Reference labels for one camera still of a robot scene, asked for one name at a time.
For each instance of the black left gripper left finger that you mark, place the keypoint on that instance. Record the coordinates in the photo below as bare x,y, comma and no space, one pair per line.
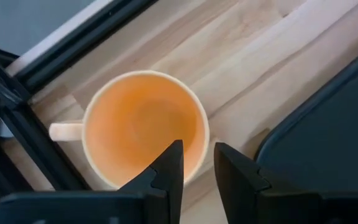
166,174

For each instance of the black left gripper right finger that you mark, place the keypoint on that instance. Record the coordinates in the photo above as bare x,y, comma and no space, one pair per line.
244,186

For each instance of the black plastic tray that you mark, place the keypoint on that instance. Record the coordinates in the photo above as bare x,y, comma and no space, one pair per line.
337,130

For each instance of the black aluminium table frame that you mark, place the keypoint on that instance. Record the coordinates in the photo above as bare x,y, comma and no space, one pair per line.
42,149

